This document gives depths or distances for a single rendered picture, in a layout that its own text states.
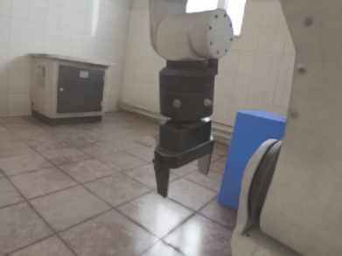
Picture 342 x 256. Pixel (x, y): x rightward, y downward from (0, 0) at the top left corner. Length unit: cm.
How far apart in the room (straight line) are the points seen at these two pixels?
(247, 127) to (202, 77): 103
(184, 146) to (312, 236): 21
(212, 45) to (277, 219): 22
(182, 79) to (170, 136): 9
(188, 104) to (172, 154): 8
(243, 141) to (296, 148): 110
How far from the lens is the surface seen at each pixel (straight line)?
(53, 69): 276
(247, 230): 37
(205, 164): 45
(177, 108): 33
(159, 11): 37
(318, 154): 26
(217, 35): 31
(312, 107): 25
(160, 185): 39
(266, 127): 131
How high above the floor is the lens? 73
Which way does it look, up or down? 12 degrees down
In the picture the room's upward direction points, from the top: 9 degrees clockwise
